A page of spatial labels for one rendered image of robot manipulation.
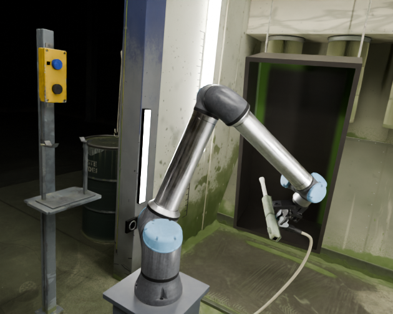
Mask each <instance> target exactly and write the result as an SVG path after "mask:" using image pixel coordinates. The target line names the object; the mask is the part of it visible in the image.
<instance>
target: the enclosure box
mask: <svg viewBox="0 0 393 314"><path fill-rule="evenodd" d="M361 68H362V57H343V56H331V55H306V54H282V53H269V52H262V53H259V54H255V55H251V56H247V57H246V59H245V76H244V85H243V98H244V99H245V100H246V101H247V102H248V103H249V105H250V112H251V113H252V114H253V115H254V116H255V117H256V118H257V119H258V120H259V121H260V122H261V123H262V124H263V125H264V126H265V127H266V129H267V130H268V131H269V132H270V133H271V134H272V135H273V136H274V137H275V138H276V139H277V140H278V141H279V142H280V143H281V144H282V145H283V146H284V147H285V148H286V149H287V150H288V151H289V153H290V154H291V155H292V156H293V157H294V158H295V159H296V160H297V161H298V162H299V163H300V164H301V166H302V167H303V168H304V169H305V170H306V171H307V172H308V173H309V174H311V173H318V174H319V175H321V176H322V177H323V178H324V179H325V181H326V182H327V186H326V195H325V197H324V198H323V199H322V200H321V201H320V202H317V203H313V202H312V203H311V204H310V205H309V207H308V208H307V209H306V210H305V211H304V212H303V213H302V218H300V220H299V221H298V222H294V221H293V220H291V219H288V222H287V223H288V224H291V225H293V226H294V227H296V228H298V229H301V230H302V231H303V232H305V233H307V234H309V235H310V236H311V237H312V239H313V246H312V249H311V252H314V253H317V254H320V251H321V246H322V242H323V237H324V232H325V229H326V224H327V221H328V215H329V210H330V207H331V201H332V196H333V193H334V188H335V185H336V180H337V174H338V171H339V165H340V162H341V157H342V152H343V149H344V144H345V140H346V135H347V129H348V126H349V121H350V118H351V113H352V108H353V104H354V99H355V96H356V90H357V85H358V82H359V77H360V73H361ZM281 176H282V174H281V173H280V172H279V171H278V170H277V169H276V168H275V167H274V166H273V165H272V164H271V163H270V162H269V161H268V160H267V159H266V158H265V157H264V156H263V155H262V154H261V153H260V152H259V151H258V150H257V149H256V148H255V147H254V146H253V145H252V144H251V143H250V142H249V141H248V140H247V139H246V138H245V137H244V136H243V135H242V134H240V144H239V153H238V170H237V179H236V196H235V213H234V221H233V228H235V229H238V230H241V231H245V232H249V233H251V234H255V235H258V236H261V237H265V238H267V239H270V238H269V233H268V230H267V227H268V226H267V223H266V217H265V213H264V208H263V202H262V198H263V197H264V196H263V191H262V187H261V183H260V177H264V183H265V186H266V192H267V195H269V196H271V198H272V201H282V200H293V194H294V193H295V192H294V191H293V190H291V189H289V188H285V187H283V186H282V185H281ZM279 231H280V234H281V238H280V240H279V241H278V242H282V243H284V244H288V245H292V246H294V247H298V248H300V249H304V250H308V249H309V243H310V241H309V238H308V237H306V236H305V235H302V234H301V235H299V234H296V233H294V232H293V233H291V232H288V231H286V230H283V229H280V228H279Z"/></svg>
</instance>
